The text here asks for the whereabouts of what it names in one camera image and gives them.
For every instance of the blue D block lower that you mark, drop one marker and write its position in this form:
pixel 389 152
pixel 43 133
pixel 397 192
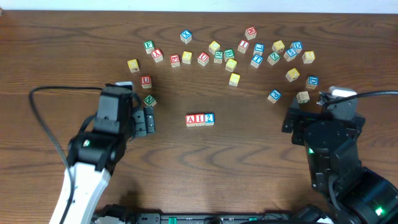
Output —
pixel 312 82

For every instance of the yellow block far right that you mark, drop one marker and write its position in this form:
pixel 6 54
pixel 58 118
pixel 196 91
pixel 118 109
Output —
pixel 308 57

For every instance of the green R block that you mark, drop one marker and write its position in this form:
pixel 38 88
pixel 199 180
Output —
pixel 218 57

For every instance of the yellow block right middle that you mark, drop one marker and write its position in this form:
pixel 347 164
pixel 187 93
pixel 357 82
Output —
pixel 292 75

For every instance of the yellow block upper right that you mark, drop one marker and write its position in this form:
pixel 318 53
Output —
pixel 278 46

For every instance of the blue L block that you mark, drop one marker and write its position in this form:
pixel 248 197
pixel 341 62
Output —
pixel 258 49

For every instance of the red u block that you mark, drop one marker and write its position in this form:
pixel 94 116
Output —
pixel 203 58
pixel 146 82

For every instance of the green N block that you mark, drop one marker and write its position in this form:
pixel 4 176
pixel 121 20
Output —
pixel 149 100

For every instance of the red U block left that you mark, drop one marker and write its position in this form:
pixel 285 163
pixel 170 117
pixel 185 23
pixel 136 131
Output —
pixel 146 82

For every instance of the blue S block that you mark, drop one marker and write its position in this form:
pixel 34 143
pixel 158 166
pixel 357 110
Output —
pixel 290 54

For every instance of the yellow block near left gripper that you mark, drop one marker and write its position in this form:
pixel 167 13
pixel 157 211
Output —
pixel 187 57

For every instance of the plain wooden block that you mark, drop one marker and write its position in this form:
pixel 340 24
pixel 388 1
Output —
pixel 302 97

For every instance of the blue T block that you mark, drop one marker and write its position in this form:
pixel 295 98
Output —
pixel 256 60

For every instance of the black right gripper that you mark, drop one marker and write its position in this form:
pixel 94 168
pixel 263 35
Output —
pixel 292 117

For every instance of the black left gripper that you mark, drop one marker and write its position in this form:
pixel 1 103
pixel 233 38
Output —
pixel 140 121

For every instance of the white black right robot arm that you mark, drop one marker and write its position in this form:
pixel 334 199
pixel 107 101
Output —
pixel 355 194

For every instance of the green B block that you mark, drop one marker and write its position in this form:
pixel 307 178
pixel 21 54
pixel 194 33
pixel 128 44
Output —
pixel 228 53

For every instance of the red A block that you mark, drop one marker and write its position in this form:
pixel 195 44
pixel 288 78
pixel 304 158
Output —
pixel 190 120

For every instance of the blue P block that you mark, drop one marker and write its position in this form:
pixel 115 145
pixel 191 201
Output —
pixel 274 96

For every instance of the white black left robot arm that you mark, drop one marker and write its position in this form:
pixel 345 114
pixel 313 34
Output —
pixel 93 154

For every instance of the red H block top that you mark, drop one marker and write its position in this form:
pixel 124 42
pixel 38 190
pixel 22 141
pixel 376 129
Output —
pixel 250 33

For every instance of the red i block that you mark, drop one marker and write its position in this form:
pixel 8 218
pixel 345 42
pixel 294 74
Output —
pixel 199 119
pixel 243 46

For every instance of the red X block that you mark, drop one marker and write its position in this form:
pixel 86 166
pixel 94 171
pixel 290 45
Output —
pixel 157 55

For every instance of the blue d block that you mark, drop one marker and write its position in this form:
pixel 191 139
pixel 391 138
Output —
pixel 312 82
pixel 296 46

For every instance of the blue 2 block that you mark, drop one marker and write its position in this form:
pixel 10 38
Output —
pixel 209 119

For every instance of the red E block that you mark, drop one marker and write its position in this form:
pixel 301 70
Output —
pixel 175 60

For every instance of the green Z block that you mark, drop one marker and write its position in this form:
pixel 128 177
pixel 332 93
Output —
pixel 273 58

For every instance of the yellow block lower middle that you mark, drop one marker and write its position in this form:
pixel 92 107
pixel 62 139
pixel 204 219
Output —
pixel 234 79

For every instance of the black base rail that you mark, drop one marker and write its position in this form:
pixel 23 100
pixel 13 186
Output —
pixel 156 218

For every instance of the yellow block below B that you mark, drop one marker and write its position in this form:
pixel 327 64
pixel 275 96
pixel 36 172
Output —
pixel 231 65

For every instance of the blue D block upper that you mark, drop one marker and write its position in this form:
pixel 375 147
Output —
pixel 296 46

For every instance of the blue X block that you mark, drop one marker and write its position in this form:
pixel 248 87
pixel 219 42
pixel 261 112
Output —
pixel 186 36

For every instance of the green F block upper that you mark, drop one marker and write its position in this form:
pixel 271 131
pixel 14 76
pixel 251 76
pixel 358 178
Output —
pixel 149 46

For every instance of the yellow block top middle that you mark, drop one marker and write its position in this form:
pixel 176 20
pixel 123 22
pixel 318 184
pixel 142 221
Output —
pixel 213 47

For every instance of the yellow block far left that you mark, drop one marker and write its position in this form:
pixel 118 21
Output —
pixel 133 65

